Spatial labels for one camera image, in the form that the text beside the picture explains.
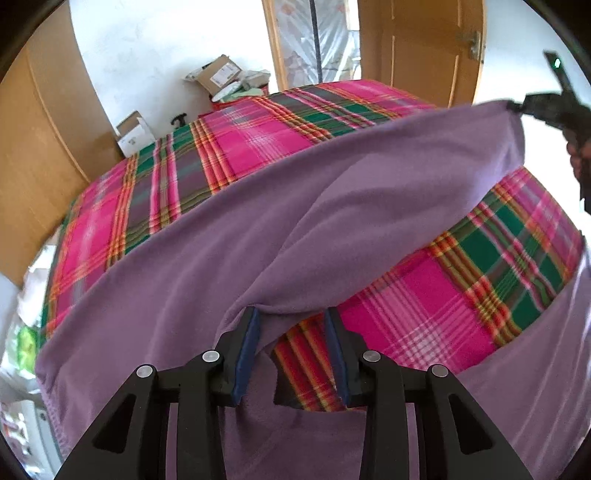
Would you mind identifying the small white cardboard box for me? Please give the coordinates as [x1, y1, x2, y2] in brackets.
[115, 111, 156, 158]

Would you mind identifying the person's right hand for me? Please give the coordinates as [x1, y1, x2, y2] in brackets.
[566, 140, 591, 182]

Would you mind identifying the wooden wardrobe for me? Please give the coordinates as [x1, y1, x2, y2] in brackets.
[1, 1, 122, 285]

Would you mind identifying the purple fleece sweater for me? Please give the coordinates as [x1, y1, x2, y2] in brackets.
[34, 100, 591, 480]

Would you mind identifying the wooden door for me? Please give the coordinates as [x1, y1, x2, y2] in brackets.
[358, 0, 486, 108]

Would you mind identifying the green tissue pack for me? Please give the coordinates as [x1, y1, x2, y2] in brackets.
[16, 326, 38, 374]

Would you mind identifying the brown cardboard box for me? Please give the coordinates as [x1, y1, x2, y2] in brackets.
[184, 55, 242, 96]

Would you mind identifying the pink plaid bed cover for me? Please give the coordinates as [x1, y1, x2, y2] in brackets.
[38, 79, 585, 414]

